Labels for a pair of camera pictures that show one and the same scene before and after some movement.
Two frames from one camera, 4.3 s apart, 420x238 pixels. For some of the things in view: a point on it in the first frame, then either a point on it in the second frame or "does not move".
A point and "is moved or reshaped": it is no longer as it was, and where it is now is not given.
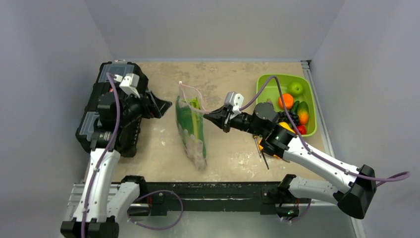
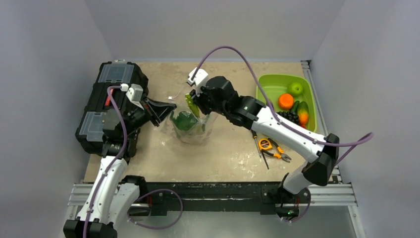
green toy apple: (296, 89) does not move
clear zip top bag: (190, 112) is moved or reshaped
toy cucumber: (294, 107) does not move
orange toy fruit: (288, 100) does not move
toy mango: (303, 113) does not move
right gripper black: (226, 118) to (199, 101)
